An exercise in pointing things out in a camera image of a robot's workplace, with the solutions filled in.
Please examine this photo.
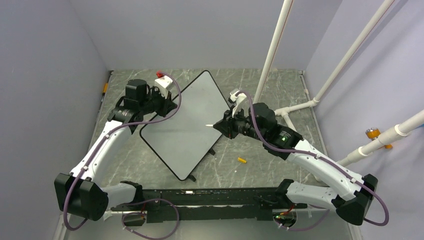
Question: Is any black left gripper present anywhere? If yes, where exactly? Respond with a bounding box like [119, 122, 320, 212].
[139, 85, 176, 118]

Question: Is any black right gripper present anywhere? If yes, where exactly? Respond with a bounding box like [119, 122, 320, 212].
[213, 104, 266, 142]

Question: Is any yellow marker cap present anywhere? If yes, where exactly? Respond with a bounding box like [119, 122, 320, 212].
[237, 157, 247, 164]

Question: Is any white whiteboard black frame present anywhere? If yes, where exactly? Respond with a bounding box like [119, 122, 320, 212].
[139, 70, 230, 181]

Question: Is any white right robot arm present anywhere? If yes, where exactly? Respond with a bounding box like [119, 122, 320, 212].
[212, 103, 378, 226]

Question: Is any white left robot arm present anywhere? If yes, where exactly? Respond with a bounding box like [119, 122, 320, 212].
[54, 74, 179, 221]

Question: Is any orange-black screwdriver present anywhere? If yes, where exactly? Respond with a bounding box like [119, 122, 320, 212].
[101, 83, 109, 96]

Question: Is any orange clamp on pipe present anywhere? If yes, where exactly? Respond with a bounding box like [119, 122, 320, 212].
[365, 127, 381, 141]

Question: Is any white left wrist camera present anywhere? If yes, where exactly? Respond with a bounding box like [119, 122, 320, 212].
[154, 71, 174, 99]

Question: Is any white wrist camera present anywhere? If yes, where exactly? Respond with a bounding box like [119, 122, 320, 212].
[154, 71, 174, 99]
[228, 88, 247, 118]

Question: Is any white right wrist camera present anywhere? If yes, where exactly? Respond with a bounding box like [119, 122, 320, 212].
[228, 88, 247, 118]

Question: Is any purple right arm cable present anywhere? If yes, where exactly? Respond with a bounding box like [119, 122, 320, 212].
[236, 90, 390, 227]

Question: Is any white PVC pipe frame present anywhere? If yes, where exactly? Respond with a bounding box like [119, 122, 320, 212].
[252, 0, 397, 133]

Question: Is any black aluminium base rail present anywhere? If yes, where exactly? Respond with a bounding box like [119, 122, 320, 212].
[61, 187, 335, 223]

